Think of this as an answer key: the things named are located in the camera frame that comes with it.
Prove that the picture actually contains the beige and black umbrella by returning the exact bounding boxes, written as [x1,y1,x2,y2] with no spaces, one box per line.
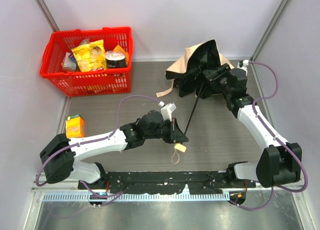
[155,39,235,165]

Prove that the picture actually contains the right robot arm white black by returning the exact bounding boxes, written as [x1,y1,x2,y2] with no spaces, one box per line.
[202,64,302,188]

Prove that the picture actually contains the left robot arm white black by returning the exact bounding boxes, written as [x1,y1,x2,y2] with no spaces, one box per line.
[39,110,189,184]

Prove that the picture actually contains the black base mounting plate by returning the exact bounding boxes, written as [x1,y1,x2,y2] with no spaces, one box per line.
[87,171,256,195]

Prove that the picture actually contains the red plastic shopping basket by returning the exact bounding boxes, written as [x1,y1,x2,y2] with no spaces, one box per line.
[39,26,134,97]

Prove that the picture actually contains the black cd spindle case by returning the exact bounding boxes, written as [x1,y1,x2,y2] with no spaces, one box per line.
[105,51,126,69]

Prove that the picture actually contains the orange snack packet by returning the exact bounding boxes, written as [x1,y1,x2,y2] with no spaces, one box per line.
[112,44,129,67]

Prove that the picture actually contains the orange juice carton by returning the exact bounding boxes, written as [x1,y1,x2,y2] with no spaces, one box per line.
[65,114,85,139]

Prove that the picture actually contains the yellow chips bag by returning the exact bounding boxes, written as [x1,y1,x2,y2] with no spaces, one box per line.
[71,39,107,72]

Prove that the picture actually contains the grey small box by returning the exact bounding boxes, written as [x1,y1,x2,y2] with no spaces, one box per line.
[61,52,77,72]

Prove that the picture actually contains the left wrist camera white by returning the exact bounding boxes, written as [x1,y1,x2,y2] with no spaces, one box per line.
[160,103,177,121]

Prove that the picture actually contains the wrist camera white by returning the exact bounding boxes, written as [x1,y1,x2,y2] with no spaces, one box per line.
[237,59,250,71]
[160,103,177,121]

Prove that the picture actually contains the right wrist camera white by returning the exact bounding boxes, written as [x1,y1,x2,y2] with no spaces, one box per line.
[237,59,250,71]

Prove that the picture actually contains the white slotted cable duct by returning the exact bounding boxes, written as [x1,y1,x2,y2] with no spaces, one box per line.
[42,191,230,202]

